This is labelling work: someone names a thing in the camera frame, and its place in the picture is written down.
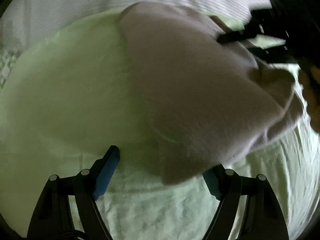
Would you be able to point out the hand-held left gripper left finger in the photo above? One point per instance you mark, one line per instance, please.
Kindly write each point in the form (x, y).
(106, 177)

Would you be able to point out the beige knitted sweater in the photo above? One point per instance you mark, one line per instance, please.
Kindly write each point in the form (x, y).
(187, 92)

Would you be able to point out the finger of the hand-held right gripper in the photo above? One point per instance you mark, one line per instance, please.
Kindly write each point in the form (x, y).
(235, 37)
(270, 55)

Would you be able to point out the light green bed sheet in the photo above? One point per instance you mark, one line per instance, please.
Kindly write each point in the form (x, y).
(62, 92)

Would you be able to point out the person's right hand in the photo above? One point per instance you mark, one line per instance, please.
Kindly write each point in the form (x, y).
(311, 95)

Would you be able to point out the green checkered pillow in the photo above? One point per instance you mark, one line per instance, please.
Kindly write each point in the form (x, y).
(7, 67)

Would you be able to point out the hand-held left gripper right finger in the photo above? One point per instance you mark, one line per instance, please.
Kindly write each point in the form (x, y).
(212, 183)

